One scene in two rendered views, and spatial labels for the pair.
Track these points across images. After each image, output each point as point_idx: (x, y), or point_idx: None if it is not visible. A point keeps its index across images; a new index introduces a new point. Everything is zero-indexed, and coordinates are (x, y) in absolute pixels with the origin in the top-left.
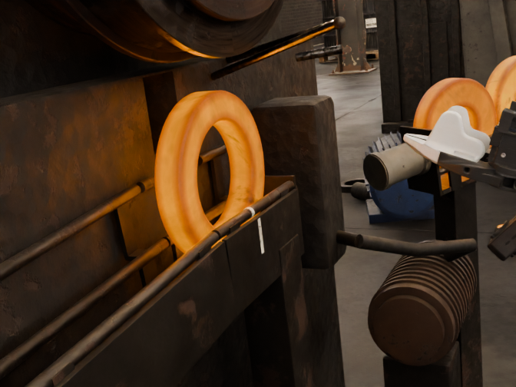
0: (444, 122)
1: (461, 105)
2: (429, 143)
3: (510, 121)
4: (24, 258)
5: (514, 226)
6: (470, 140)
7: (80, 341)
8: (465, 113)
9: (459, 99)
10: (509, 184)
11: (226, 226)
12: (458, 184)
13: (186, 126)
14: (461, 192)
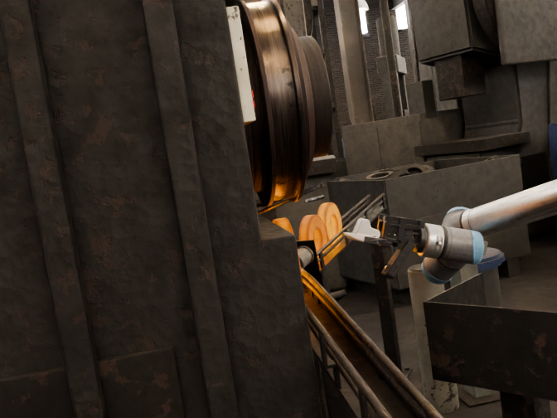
0: (363, 224)
1: (316, 227)
2: (358, 234)
3: (390, 220)
4: None
5: (394, 263)
6: (374, 230)
7: (333, 302)
8: None
9: (315, 225)
10: (391, 245)
11: (309, 274)
12: (324, 267)
13: (292, 230)
14: (323, 272)
